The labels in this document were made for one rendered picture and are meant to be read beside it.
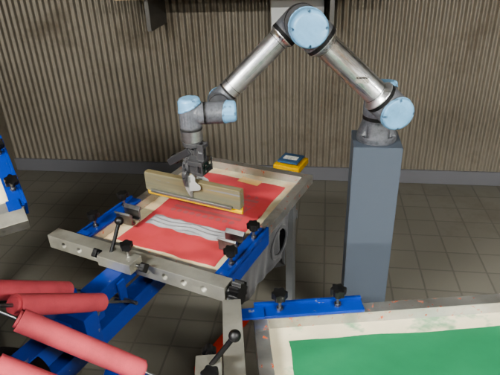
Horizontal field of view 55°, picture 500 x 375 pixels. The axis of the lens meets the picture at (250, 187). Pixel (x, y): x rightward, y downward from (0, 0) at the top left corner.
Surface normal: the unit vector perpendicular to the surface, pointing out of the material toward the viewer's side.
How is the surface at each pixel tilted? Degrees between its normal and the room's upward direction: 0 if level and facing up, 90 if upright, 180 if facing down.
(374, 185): 90
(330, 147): 90
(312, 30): 85
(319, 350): 0
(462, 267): 0
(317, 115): 90
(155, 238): 0
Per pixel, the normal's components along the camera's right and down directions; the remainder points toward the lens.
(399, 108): 0.18, 0.53
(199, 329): -0.04, -0.88
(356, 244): -0.14, 0.47
